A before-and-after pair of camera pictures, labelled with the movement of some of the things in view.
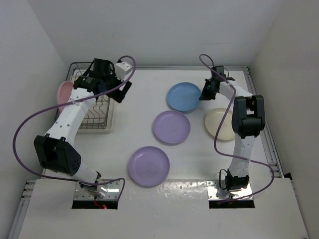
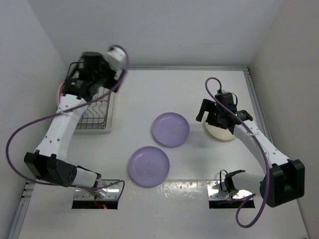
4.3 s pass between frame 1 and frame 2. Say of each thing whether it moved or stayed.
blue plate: moved
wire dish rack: stayed
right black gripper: moved
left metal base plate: stayed
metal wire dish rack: stayed
